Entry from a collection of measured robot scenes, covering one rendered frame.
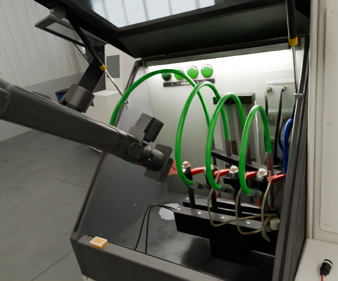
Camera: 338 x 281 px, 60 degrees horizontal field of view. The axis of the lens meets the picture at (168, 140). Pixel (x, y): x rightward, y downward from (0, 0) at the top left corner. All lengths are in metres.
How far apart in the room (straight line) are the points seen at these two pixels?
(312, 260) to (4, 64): 7.20
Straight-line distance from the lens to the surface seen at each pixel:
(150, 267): 0.87
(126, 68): 3.73
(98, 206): 1.10
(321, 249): 0.84
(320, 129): 0.80
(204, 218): 0.95
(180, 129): 0.73
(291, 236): 0.75
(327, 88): 0.78
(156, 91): 1.25
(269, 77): 1.04
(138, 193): 1.25
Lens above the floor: 1.53
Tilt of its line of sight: 20 degrees down
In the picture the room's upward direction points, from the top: 11 degrees counter-clockwise
